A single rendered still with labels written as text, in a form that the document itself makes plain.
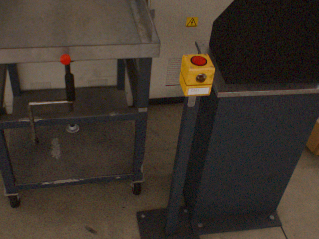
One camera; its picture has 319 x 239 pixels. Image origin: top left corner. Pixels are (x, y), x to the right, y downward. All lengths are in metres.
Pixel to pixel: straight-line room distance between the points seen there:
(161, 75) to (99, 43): 0.98
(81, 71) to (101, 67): 0.11
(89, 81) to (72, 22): 0.84
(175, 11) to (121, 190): 0.91
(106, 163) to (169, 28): 0.76
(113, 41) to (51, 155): 0.74
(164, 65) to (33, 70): 0.69
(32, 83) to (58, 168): 0.59
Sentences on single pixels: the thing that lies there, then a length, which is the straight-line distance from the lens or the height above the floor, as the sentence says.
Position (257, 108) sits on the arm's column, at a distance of 1.48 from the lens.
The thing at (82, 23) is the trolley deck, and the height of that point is 0.85.
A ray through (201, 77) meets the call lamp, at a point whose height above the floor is 0.88.
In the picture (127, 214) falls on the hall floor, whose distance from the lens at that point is 1.91.
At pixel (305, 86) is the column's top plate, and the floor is 0.75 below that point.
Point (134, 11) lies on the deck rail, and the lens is 1.55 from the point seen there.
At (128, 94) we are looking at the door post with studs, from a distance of 2.37.
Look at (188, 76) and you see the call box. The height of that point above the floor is 0.87.
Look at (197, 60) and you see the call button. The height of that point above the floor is 0.91.
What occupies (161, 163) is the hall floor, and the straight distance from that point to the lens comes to 2.12.
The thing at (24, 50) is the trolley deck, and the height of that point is 0.84.
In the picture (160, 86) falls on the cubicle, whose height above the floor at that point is 0.15.
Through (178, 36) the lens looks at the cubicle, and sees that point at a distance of 2.18.
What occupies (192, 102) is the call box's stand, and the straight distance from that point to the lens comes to 1.29.
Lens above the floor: 1.57
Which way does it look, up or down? 42 degrees down
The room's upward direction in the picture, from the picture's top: 7 degrees clockwise
